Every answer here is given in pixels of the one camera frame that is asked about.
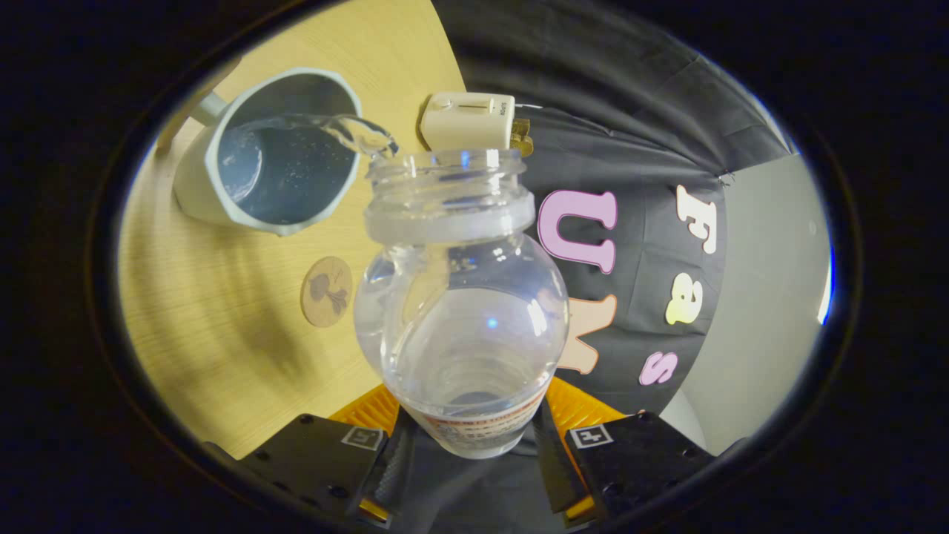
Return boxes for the white cup with wooden handle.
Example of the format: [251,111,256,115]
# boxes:
[172,67,364,237]

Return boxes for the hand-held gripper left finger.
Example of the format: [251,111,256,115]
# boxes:
[204,383,417,529]

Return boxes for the wooden table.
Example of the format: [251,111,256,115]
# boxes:
[117,0,468,461]

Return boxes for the white toaster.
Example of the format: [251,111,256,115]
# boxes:
[419,92,518,153]

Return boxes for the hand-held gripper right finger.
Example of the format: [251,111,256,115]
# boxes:
[532,376,746,529]

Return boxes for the clear plastic juice bottle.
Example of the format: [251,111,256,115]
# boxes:
[353,148,570,460]

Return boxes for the brown toast slice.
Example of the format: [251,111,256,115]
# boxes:
[510,117,535,158]

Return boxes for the round wooden coaster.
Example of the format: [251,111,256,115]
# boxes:
[300,256,354,328]

